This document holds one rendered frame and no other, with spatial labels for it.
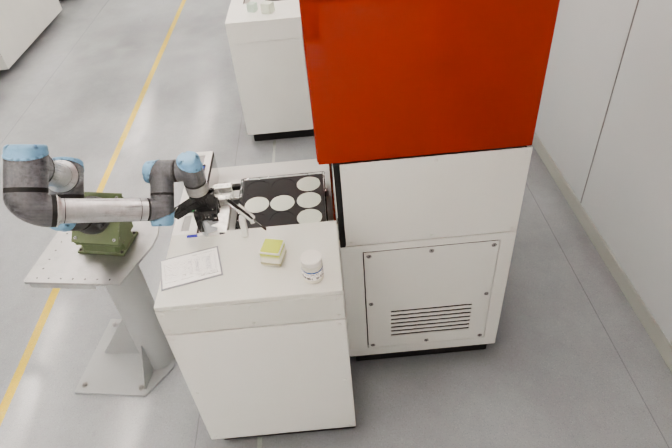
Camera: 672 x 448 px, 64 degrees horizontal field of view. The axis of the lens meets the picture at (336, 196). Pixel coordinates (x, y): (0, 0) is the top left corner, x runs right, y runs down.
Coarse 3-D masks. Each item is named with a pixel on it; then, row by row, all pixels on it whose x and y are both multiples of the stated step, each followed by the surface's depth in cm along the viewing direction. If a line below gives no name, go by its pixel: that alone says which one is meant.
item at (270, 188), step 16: (304, 176) 236; (320, 176) 235; (256, 192) 230; (272, 192) 229; (288, 192) 228; (304, 192) 228; (320, 192) 227; (272, 208) 221; (304, 208) 220; (320, 208) 219; (256, 224) 214; (272, 224) 214; (288, 224) 213
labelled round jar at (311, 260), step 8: (304, 256) 176; (312, 256) 176; (320, 256) 176; (304, 264) 174; (312, 264) 174; (320, 264) 177; (304, 272) 177; (312, 272) 176; (320, 272) 178; (312, 280) 178; (320, 280) 180
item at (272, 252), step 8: (264, 240) 188; (272, 240) 187; (280, 240) 187; (264, 248) 184; (272, 248) 184; (280, 248) 184; (264, 256) 184; (272, 256) 183; (280, 256) 184; (264, 264) 187; (272, 264) 186; (280, 264) 185
